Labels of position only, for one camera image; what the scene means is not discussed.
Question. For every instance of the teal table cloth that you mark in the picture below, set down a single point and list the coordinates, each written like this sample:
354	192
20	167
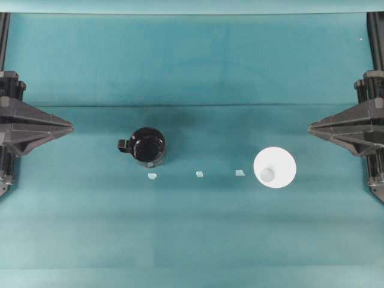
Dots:
221	80

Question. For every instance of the black cup holder with handle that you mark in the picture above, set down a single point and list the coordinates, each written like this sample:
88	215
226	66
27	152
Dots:
146	145

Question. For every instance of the right tape marker on table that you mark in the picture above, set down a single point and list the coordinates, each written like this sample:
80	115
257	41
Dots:
239	173

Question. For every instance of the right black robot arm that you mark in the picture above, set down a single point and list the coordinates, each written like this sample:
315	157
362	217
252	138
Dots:
359	129

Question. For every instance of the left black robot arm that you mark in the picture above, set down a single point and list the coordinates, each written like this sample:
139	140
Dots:
11	87

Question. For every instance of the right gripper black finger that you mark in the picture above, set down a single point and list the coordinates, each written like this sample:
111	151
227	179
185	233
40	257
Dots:
362	112
350	142

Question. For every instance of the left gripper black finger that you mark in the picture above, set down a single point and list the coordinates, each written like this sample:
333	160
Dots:
20	112
25	138

